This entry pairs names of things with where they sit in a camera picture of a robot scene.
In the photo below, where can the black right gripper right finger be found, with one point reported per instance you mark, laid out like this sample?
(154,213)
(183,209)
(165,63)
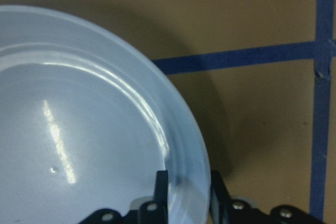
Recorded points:
(225,209)

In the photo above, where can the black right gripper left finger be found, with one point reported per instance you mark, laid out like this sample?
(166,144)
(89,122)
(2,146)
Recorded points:
(155,210)

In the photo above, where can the blue plate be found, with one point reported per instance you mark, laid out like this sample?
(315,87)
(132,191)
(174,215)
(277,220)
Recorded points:
(87,121)

